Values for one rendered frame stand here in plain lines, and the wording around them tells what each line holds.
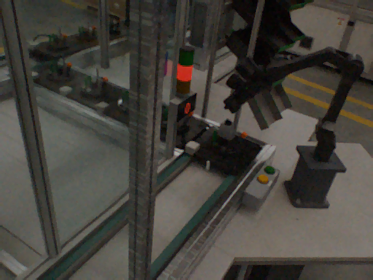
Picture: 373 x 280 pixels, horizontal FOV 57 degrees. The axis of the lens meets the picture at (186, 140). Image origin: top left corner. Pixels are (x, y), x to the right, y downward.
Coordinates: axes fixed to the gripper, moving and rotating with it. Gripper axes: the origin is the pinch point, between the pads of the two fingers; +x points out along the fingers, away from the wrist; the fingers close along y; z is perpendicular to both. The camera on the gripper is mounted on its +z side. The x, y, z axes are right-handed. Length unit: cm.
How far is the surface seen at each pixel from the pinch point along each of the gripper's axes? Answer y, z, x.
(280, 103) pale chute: -45.9, -17.3, 7.1
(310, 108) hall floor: -266, -73, 97
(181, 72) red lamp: 21.1, 19.3, -6.4
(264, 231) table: 23.5, -43.0, 6.0
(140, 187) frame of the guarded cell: 84, 2, -37
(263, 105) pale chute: -30.3, -11.2, 6.5
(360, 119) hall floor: -280, -115, 65
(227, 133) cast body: 2.4, -8.9, 8.2
